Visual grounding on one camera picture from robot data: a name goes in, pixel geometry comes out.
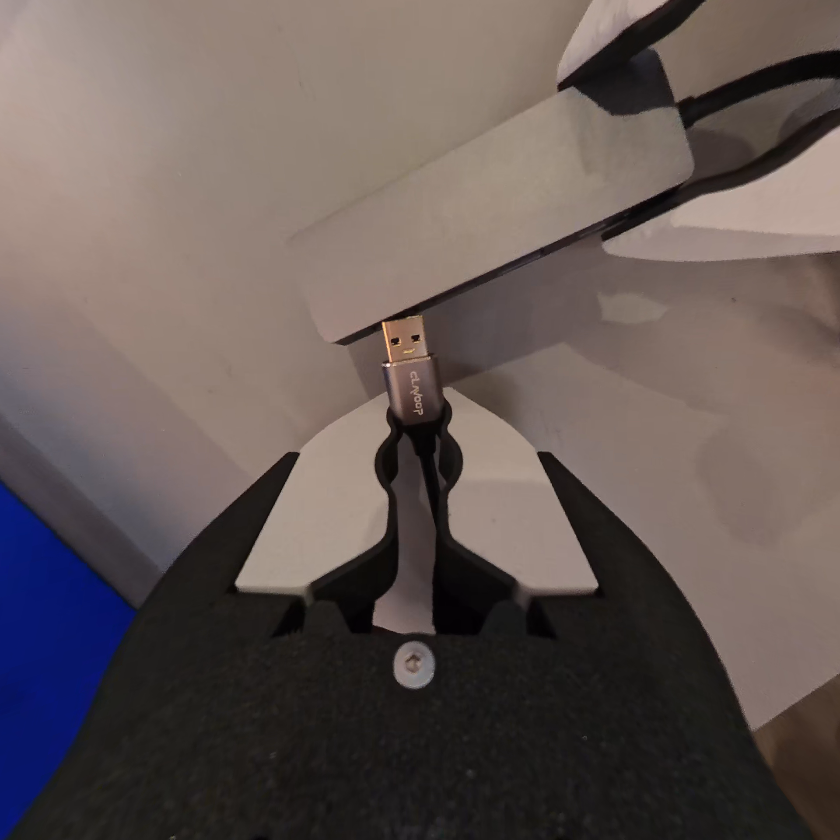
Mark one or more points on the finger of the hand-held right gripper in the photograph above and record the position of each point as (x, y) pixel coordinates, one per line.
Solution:
(774, 210)
(617, 33)

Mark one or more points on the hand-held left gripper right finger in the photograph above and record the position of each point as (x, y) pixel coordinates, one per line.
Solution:
(512, 518)

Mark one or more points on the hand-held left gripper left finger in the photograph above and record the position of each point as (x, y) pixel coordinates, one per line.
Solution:
(315, 518)

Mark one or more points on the grey usb hub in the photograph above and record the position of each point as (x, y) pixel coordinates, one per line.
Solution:
(492, 216)

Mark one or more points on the blue plastic bin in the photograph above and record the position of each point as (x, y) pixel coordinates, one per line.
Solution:
(52, 623)

